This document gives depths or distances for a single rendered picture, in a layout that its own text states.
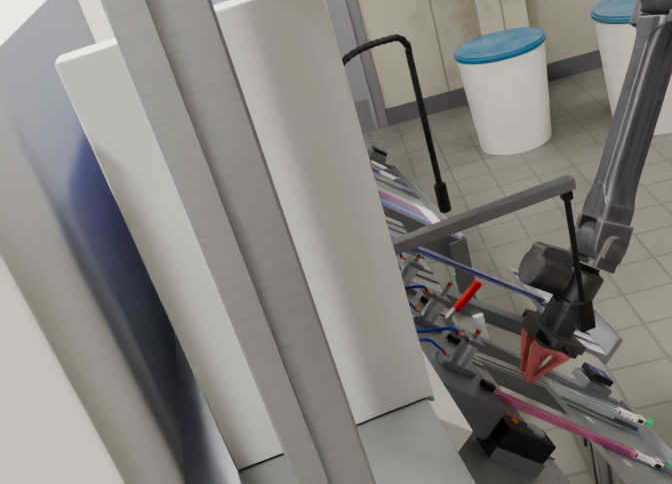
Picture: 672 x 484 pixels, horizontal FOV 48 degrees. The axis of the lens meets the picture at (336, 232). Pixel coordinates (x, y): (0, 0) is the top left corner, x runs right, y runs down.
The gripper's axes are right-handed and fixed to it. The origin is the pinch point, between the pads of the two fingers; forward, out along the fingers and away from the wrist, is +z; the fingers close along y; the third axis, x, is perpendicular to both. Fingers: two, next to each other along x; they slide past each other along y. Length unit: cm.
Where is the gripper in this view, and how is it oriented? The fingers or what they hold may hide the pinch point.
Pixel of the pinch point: (528, 375)
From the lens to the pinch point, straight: 129.7
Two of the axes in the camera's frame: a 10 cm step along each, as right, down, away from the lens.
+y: 2.5, 3.8, -8.9
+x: 8.8, 2.9, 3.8
